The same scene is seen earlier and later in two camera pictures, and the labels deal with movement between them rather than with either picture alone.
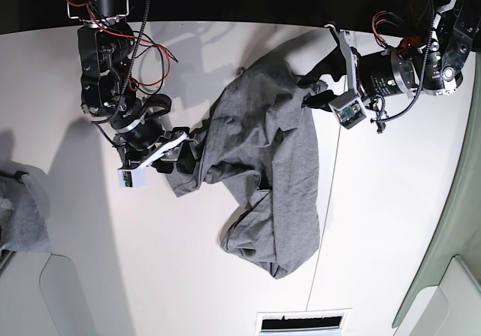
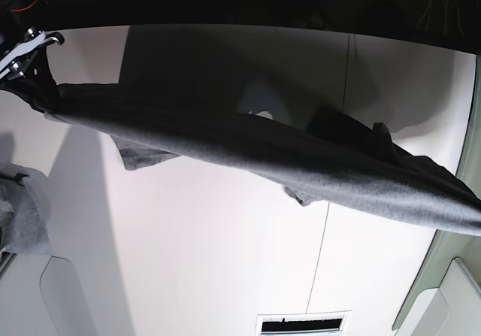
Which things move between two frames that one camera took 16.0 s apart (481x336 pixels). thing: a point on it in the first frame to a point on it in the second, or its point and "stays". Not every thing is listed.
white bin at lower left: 41,294 stays
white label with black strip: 306,322 stays
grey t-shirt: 258,140 to 314,158
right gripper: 378,74 to 10,68
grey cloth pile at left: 24,208 stays
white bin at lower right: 451,308 stays
